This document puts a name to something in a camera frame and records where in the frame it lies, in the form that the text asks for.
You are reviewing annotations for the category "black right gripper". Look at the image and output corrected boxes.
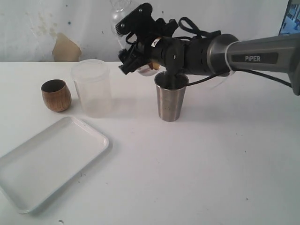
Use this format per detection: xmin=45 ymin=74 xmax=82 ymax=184
xmin=115 ymin=3 xmax=211 ymax=75

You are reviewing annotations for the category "clear plastic shaker body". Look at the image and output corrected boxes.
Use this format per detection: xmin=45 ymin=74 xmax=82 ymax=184
xmin=110 ymin=0 xmax=160 ymax=77

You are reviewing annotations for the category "stainless steel cup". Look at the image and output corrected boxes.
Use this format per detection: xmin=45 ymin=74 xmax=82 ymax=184
xmin=154 ymin=71 xmax=189 ymax=122

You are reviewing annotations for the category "brown wooden cup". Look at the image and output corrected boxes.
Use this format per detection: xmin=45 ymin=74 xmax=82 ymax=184
xmin=41 ymin=79 xmax=72 ymax=113

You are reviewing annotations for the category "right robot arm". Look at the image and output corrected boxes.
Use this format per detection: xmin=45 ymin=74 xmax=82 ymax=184
xmin=115 ymin=3 xmax=300 ymax=95

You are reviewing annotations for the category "gold foil coin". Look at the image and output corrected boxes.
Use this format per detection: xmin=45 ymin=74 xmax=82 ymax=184
xmin=150 ymin=36 xmax=162 ymax=71

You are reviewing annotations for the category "translucent plastic container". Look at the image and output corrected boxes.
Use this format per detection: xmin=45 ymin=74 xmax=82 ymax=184
xmin=71 ymin=59 xmax=112 ymax=118

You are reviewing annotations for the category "white zip tie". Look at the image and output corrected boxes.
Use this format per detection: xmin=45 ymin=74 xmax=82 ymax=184
xmin=210 ymin=52 xmax=234 ymax=89

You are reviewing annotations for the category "white rectangular tray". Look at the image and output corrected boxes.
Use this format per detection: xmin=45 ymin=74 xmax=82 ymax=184
xmin=0 ymin=117 xmax=110 ymax=214

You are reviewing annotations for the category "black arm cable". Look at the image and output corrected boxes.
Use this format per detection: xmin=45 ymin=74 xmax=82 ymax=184
xmin=124 ymin=16 xmax=296 ymax=89

